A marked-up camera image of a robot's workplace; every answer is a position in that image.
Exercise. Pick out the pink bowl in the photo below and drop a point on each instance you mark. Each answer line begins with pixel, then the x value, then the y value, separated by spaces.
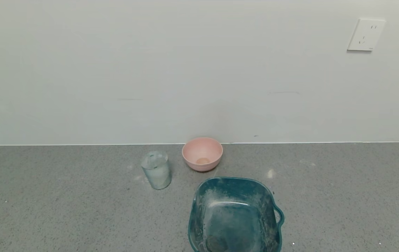
pixel 199 148

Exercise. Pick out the white wall socket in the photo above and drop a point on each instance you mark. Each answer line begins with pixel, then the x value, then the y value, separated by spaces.
pixel 365 35

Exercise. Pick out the teal square plastic tray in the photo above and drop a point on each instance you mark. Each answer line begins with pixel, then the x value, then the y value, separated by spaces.
pixel 234 210

